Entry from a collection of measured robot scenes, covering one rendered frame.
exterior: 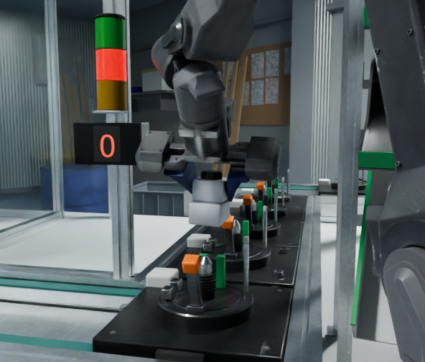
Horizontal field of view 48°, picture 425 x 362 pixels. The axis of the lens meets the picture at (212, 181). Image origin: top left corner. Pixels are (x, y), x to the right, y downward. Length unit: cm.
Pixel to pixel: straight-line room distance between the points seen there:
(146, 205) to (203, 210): 208
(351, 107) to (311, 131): 439
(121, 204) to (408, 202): 65
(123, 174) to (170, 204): 181
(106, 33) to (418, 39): 61
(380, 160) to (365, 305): 18
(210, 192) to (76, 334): 32
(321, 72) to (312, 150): 81
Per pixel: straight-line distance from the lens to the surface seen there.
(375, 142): 64
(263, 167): 59
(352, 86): 68
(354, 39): 69
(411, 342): 27
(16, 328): 85
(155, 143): 64
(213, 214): 63
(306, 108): 512
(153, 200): 269
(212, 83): 53
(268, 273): 89
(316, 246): 112
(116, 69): 82
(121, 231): 88
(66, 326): 84
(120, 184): 86
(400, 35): 30
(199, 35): 50
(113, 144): 81
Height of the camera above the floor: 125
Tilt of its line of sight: 7 degrees down
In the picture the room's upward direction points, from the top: straight up
